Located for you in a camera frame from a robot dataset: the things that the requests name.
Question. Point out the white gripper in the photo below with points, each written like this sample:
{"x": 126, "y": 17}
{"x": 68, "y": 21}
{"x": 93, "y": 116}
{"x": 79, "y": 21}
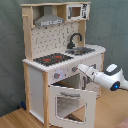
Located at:
{"x": 89, "y": 71}

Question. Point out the left red stove knob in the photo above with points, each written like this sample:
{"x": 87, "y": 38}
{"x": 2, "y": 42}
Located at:
{"x": 56, "y": 75}

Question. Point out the black toy stovetop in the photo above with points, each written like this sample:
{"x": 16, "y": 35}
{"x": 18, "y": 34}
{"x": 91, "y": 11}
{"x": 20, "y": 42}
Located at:
{"x": 52, "y": 59}

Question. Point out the red stove knob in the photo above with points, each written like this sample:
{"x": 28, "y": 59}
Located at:
{"x": 74, "y": 69}
{"x": 56, "y": 75}

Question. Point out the white cabinet door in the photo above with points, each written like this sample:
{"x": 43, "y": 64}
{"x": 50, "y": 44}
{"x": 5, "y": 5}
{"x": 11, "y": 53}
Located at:
{"x": 93, "y": 66}

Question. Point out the black toy faucet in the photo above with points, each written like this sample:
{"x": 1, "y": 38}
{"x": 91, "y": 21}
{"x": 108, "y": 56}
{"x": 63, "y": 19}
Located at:
{"x": 72, "y": 42}

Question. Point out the wooden toy kitchen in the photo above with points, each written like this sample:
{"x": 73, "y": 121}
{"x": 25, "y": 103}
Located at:
{"x": 46, "y": 40}

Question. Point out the white toy microwave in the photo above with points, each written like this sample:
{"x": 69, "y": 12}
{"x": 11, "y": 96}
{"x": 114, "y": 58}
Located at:
{"x": 78, "y": 11}

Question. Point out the grey range hood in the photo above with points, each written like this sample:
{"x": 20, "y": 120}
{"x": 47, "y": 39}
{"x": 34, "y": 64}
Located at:
{"x": 48, "y": 18}

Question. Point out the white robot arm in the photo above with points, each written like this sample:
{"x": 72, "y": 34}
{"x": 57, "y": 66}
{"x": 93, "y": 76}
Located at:
{"x": 111, "y": 79}

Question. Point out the right red stove knob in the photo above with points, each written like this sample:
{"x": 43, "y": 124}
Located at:
{"x": 74, "y": 69}

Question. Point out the grey toy sink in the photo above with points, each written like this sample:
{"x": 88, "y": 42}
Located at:
{"x": 79, "y": 51}

